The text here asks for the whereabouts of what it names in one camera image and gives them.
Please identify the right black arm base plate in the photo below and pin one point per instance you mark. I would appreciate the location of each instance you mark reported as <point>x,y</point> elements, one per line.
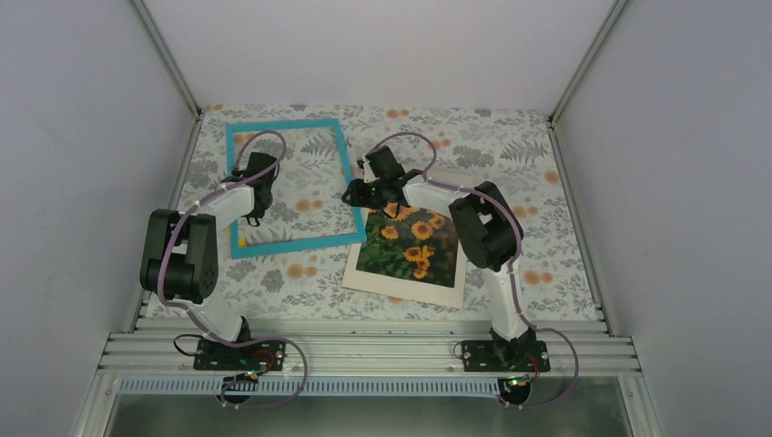
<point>482,356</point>

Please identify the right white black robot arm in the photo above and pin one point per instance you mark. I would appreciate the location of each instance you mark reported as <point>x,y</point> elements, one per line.
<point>488,232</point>

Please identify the left aluminium corner post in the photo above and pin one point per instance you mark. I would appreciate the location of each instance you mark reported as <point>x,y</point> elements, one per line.
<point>166,57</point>

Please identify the teal wooden picture frame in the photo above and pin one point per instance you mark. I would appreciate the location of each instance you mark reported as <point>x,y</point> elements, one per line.
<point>307,211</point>

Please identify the sunflower photo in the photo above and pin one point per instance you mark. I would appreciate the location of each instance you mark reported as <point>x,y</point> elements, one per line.
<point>410,243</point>

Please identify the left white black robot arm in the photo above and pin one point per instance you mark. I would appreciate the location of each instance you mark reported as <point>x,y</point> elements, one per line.
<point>180,254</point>

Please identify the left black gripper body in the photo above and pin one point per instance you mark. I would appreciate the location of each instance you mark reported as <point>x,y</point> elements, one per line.
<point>259,212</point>

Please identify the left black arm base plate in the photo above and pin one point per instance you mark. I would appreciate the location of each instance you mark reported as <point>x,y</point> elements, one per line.
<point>263,356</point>

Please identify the grey slotted cable duct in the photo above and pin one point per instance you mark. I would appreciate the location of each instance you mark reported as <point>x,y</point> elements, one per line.
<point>315,386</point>

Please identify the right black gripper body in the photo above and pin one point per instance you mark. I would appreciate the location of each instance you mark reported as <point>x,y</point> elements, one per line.
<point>373,198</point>

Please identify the floral patterned table mat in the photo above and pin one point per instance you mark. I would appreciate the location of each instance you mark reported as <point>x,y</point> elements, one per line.
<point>509,147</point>

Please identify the aluminium mounting rail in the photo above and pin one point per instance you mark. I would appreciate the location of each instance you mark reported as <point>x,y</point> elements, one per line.
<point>379,354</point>

